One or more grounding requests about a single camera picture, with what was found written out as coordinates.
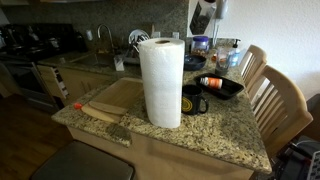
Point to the clear bottle black cap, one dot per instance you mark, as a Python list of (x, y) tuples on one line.
[(204, 11)]

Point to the small red object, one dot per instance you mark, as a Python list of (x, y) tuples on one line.
[(77, 106)]

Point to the open wooden drawer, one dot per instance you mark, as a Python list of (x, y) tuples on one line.
[(53, 81)]

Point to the white paper towel roll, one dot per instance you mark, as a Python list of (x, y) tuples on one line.
[(162, 63)]

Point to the large wooden cutting board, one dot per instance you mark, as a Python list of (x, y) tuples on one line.
[(118, 97)]

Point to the black mug yellow logo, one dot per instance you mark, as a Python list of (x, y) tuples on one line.
[(191, 100)]

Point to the dark blue bowl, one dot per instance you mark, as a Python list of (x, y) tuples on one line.
[(194, 62)]

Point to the dish rack with plate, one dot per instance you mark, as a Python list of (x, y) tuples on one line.
[(132, 54)]

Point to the small white container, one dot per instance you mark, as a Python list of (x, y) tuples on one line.
[(118, 61)]

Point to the orange white pill bottle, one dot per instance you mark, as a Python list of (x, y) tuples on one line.
[(214, 83)]

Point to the jar with blue lid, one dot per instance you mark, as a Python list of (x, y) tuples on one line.
[(200, 45)]

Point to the black plastic tray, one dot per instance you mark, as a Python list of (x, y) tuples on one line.
[(225, 89)]

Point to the clear drinking glass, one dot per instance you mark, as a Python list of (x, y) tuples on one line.
[(222, 61)]

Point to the soap pump bottle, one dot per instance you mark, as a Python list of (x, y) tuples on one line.
[(236, 53)]

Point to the far wooden chair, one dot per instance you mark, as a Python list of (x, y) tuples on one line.
[(252, 64)]

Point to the wooden chair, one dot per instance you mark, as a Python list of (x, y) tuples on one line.
[(252, 64), (281, 111)]

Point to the grey stool seat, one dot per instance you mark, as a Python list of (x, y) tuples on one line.
[(79, 161)]

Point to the near wooden chair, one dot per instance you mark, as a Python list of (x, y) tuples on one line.
[(281, 111)]

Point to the black stove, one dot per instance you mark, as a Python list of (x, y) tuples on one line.
[(25, 46)]

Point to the black equipment lower right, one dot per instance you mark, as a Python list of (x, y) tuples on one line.
[(294, 161)]

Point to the white wall phone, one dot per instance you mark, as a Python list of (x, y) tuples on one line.
[(221, 10)]

